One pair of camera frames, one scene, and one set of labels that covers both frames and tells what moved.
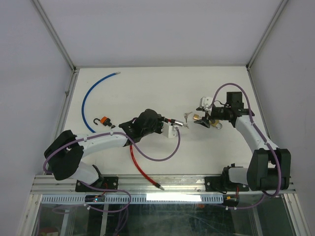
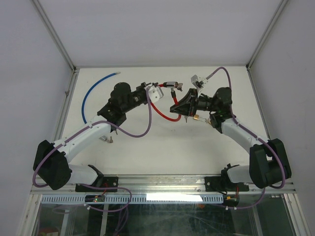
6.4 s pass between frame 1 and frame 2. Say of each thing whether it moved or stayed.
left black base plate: stayed
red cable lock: moved
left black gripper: moved
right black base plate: stayed
